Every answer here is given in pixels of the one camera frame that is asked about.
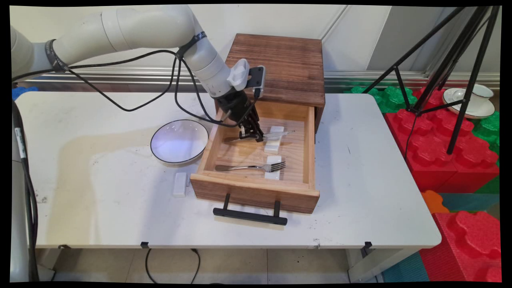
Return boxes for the silver fork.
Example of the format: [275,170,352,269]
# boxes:
[215,162,287,173]

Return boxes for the black tripod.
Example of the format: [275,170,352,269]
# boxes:
[362,6,501,155]

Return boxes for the white table leg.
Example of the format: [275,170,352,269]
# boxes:
[346,248,420,283]

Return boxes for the white ceramic cutlery rest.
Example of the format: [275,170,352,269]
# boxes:
[173,172,188,198]
[264,126,285,154]
[264,156,283,180]

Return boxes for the blue foam piece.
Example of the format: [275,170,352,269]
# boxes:
[12,86,39,101]

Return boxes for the white teacup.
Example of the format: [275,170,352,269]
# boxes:
[452,84,494,111]

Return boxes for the large red foam block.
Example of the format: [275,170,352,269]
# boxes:
[384,86,500,194]

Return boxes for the white bowl black rim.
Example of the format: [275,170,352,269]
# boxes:
[150,119,210,165]

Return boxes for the metal wall rail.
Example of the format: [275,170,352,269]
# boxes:
[12,65,500,91]

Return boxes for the white saucer dark rim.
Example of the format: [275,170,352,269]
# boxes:
[442,87,496,120]

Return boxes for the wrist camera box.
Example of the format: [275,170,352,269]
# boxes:
[247,66,266,99]

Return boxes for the black cable under table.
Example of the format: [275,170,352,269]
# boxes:
[144,248,201,284]

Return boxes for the dark wooden drawer cabinet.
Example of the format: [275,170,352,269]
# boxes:
[213,33,326,134]

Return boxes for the silver table knife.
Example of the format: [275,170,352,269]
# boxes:
[223,130,296,143]

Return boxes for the green foam block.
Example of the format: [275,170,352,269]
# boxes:
[472,112,500,157]
[346,86,418,114]

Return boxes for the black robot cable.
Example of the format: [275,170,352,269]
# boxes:
[11,36,260,282]

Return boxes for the teal foam mat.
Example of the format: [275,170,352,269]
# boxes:
[439,193,500,213]

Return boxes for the orange foam piece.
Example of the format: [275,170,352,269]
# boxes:
[421,190,450,214]

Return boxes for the light wooden drawer black handle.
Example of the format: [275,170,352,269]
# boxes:
[190,97,321,226]

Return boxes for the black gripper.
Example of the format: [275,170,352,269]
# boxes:
[216,90,265,143]

